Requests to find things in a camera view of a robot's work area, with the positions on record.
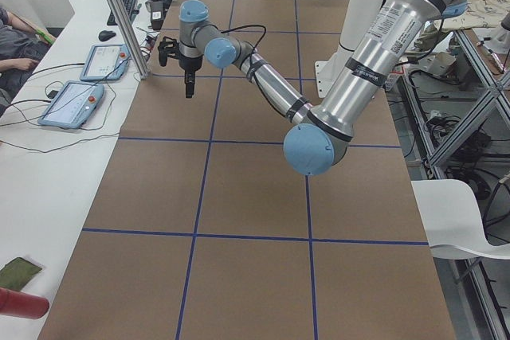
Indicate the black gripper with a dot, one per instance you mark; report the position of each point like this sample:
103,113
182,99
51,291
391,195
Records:
187,65

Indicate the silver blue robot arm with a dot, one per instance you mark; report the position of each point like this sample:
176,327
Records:
320,134

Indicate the upper teach pendant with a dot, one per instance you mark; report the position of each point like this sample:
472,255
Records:
105,63

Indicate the teach pendant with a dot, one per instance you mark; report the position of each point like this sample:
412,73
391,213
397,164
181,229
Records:
72,105
105,63

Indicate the black computer mouse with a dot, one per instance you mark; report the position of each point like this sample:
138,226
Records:
106,35

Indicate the black keyboard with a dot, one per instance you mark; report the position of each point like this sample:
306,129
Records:
131,8

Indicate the lower teach pendant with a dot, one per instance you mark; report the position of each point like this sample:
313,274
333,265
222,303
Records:
72,105

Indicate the seated person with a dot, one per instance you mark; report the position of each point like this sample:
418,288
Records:
21,52

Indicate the green bean bag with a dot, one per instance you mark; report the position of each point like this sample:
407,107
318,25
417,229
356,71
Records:
16,274

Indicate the red bottle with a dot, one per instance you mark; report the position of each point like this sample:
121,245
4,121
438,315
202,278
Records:
22,305

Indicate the white chair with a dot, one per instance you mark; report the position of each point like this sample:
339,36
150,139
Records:
452,221

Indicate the green patterned cloth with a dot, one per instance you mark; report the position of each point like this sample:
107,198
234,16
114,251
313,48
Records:
479,14

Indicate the aluminium frame post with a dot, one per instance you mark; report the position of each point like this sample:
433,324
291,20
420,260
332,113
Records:
128,33

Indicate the white pedestal column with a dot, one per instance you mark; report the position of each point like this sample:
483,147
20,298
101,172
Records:
359,16

